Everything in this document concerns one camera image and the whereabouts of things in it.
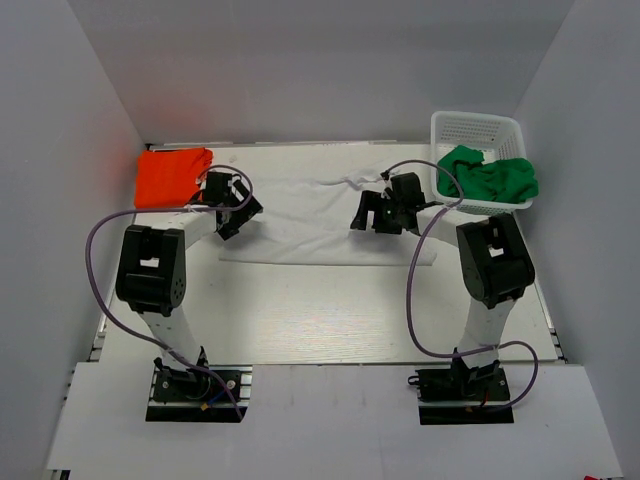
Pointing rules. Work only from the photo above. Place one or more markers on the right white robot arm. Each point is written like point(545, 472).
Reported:
point(495, 265)

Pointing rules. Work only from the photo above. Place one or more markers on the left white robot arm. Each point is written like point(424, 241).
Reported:
point(152, 272)

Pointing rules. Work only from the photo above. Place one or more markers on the folded orange t shirt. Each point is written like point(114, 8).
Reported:
point(168, 179)

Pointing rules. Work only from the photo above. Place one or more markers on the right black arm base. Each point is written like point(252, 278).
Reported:
point(443, 401)

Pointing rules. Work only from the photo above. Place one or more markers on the green t shirt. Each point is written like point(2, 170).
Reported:
point(510, 180)

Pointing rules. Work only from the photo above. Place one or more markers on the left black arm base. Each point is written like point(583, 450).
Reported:
point(181, 397)

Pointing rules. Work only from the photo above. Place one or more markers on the white plastic basket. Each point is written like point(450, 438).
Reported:
point(497, 137)

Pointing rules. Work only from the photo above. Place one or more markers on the white t shirt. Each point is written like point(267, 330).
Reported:
point(306, 221)

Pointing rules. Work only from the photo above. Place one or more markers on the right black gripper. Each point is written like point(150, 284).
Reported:
point(373, 201)

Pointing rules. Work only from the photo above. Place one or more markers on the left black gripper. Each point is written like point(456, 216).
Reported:
point(248, 208)

